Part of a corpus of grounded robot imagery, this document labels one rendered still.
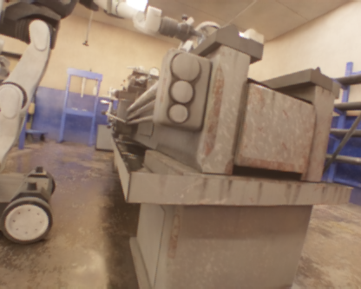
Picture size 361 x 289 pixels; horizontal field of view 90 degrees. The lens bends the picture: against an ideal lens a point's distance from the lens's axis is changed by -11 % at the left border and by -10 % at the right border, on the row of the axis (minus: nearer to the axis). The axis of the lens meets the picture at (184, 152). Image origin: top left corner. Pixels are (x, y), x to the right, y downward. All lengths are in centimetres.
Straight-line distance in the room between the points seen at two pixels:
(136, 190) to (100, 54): 598
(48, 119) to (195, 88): 580
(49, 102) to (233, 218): 590
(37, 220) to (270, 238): 94
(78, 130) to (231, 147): 566
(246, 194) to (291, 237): 34
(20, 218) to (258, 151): 96
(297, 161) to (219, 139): 28
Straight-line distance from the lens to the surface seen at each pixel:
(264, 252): 76
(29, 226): 107
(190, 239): 57
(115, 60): 628
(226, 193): 51
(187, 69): 50
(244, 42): 59
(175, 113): 47
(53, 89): 623
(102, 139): 463
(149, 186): 43
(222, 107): 51
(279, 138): 61
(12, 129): 119
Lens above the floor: 55
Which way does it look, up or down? 4 degrees down
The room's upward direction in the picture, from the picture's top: 9 degrees clockwise
